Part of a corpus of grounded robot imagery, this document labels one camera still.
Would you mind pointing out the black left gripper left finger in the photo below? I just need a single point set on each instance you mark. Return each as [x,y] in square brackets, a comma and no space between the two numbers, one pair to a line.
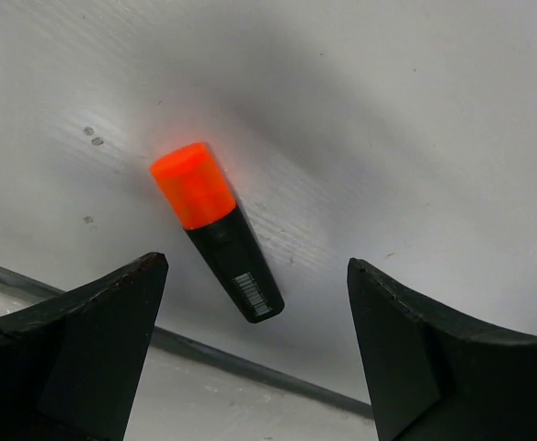
[70,366]

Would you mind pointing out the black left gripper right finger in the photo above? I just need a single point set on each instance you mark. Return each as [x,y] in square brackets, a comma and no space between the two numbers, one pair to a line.
[434,373]

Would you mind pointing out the orange highlighter marker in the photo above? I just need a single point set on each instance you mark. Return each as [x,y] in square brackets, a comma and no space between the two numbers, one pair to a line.
[206,206]

